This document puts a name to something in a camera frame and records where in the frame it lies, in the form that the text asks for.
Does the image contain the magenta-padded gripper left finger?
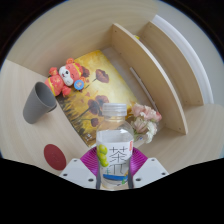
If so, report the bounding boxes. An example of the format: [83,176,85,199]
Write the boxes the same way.
[59,147,101,190]

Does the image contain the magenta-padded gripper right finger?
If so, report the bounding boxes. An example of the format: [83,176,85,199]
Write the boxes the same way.
[128,147,170,190]

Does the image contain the clear plastic drink bottle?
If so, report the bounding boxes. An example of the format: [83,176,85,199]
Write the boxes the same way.
[95,102,135,191]

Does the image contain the flat round red coaster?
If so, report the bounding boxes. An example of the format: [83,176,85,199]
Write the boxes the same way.
[43,143,68,171]

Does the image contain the pink and white flower bouquet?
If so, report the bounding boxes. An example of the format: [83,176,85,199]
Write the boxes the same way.
[127,102,163,145]

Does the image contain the grey textured cup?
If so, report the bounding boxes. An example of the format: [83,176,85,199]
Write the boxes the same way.
[22,81,58,125]

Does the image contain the yellow flower painting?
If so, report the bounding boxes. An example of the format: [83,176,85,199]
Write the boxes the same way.
[54,49,140,148]

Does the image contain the light wooden shelf unit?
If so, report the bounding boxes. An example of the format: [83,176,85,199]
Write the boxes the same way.
[110,14,215,136]

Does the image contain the red plush toy figure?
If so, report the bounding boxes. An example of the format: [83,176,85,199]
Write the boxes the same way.
[44,58,89,98]

